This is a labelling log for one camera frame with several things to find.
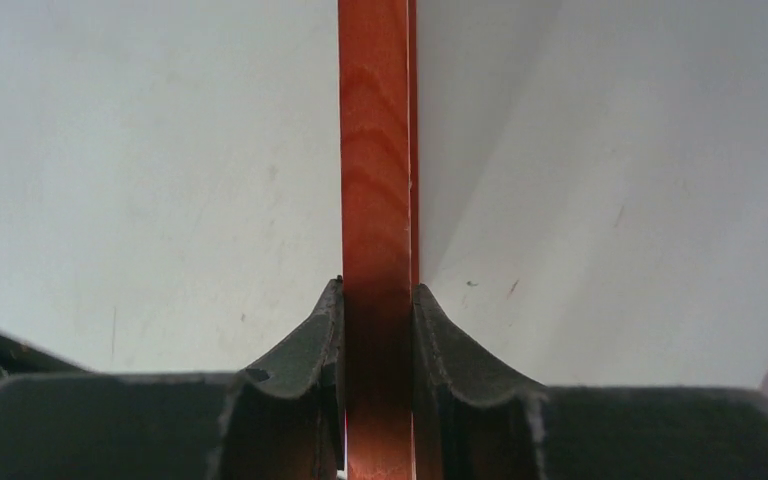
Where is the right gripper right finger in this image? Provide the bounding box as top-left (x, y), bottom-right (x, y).
top-left (412, 285), bottom-right (768, 479)

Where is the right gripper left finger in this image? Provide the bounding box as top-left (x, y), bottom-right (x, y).
top-left (0, 278), bottom-right (345, 479)

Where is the wooden picture frame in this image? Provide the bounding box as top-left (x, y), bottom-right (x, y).
top-left (338, 1), bottom-right (418, 479)

